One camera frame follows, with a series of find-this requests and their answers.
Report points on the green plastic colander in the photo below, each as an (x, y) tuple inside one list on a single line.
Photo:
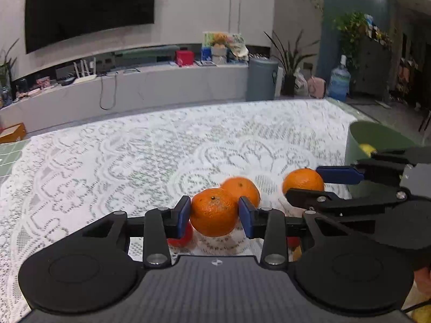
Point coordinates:
[(353, 151)]

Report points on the teddy bear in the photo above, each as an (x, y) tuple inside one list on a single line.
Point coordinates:
[(219, 45)]

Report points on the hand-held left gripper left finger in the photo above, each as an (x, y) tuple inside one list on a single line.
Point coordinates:
[(184, 213)]

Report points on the long leaf potted plant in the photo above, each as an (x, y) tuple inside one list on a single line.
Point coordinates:
[(289, 60)]

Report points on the red box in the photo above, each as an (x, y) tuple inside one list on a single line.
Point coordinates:
[(184, 58)]

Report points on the leafy green bush plant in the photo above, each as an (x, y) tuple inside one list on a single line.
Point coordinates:
[(350, 30)]

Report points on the white lace tablecloth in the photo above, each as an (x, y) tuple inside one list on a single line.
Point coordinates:
[(134, 148)]

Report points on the white router with antennas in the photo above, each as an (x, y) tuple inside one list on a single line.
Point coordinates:
[(84, 79)]

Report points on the yellow fluffy blanket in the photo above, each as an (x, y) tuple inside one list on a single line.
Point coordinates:
[(422, 309)]

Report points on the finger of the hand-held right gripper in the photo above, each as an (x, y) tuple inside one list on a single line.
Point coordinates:
[(340, 175), (316, 202)]

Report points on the black wall television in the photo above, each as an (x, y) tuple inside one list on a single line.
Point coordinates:
[(87, 6)]

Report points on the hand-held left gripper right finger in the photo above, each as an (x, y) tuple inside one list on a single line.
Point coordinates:
[(245, 217)]

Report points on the slim leaf plant in vase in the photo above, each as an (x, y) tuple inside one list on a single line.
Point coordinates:
[(6, 70)]

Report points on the pink photo frame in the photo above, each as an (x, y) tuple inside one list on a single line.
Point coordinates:
[(43, 83)]

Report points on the red cherry tomato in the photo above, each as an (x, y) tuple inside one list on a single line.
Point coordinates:
[(293, 241), (180, 239)]

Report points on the orange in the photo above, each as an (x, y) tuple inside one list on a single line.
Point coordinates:
[(303, 181), (213, 212), (240, 188)]

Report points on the blue water jug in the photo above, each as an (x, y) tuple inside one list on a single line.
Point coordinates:
[(339, 84)]

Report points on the white marble media cabinet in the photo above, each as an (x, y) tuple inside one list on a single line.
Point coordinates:
[(168, 84)]

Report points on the grey trash bin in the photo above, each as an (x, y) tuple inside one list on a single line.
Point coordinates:
[(262, 80)]

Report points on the dark grey cabinet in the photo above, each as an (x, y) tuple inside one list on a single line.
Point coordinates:
[(373, 67)]

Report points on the white plastic bag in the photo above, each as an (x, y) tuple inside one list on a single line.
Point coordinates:
[(300, 84)]

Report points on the orange cardboard box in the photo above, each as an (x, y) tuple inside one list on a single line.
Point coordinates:
[(13, 133)]

